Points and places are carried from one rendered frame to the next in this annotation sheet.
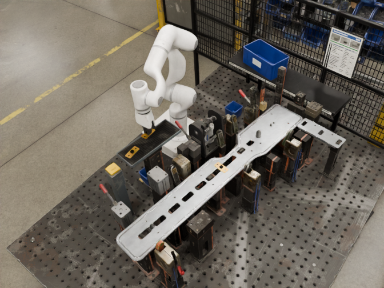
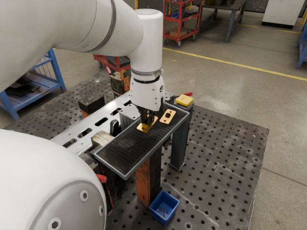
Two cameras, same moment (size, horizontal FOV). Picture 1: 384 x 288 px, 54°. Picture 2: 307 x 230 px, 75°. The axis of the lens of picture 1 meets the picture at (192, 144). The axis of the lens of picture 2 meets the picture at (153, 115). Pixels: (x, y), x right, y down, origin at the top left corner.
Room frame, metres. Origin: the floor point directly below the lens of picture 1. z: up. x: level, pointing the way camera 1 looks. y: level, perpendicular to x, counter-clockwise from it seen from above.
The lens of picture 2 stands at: (1.96, 0.16, 1.66)
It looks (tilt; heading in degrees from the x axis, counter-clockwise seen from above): 40 degrees down; 169
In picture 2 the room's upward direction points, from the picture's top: straight up
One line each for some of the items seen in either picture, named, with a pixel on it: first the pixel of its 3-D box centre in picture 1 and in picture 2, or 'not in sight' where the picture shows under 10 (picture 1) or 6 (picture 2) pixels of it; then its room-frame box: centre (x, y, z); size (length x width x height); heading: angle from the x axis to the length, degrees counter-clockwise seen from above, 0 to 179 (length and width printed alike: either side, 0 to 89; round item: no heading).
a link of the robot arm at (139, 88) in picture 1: (141, 95); (144, 39); (1.47, 0.23, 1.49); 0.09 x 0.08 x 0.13; 62
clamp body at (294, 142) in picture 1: (290, 160); not in sight; (1.48, -0.60, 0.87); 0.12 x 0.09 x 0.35; 42
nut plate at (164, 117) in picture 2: (132, 151); (167, 115); (1.39, 0.33, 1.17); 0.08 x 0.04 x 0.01; 144
